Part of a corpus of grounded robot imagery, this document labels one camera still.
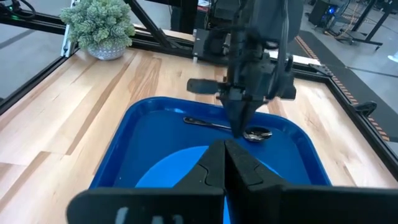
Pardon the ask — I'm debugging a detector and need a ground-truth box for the black aluminium table frame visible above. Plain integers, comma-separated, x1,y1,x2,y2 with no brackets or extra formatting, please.
0,0,398,181

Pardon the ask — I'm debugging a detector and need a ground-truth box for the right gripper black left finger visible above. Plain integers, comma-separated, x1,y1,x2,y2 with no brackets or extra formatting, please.
67,139,225,224

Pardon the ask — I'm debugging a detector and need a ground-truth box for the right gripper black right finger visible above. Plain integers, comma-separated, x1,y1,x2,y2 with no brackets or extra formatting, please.
224,139,398,224

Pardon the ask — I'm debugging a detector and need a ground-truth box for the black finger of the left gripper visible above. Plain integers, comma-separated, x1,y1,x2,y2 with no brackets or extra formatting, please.
238,100,265,138
222,99,246,138

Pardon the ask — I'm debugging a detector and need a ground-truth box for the white corner bracket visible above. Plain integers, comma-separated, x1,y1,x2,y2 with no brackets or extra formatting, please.
60,0,77,58

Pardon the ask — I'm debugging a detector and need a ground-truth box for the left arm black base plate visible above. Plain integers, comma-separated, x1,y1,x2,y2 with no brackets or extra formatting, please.
192,27,240,65

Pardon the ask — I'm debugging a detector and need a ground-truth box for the blue round plate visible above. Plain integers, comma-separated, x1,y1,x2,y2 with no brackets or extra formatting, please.
135,145,280,224

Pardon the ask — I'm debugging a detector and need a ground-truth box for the dark blue plastic tray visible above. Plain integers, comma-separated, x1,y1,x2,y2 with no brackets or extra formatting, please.
89,96,332,190

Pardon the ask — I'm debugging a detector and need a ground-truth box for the black computer tower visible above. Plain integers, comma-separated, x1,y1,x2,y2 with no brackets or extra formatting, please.
308,0,340,28

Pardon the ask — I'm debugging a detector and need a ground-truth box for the green potted succulent plant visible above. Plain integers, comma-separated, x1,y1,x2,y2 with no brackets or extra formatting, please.
60,0,136,62

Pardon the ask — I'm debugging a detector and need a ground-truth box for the black desk leg frame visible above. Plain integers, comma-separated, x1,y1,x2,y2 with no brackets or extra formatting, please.
340,0,398,50

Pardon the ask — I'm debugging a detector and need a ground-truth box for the black device with green light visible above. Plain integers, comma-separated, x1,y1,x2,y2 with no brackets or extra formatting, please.
0,0,37,19

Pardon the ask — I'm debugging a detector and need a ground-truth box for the black orange-striped floor mat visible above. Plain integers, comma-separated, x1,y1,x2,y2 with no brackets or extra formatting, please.
294,29,398,142

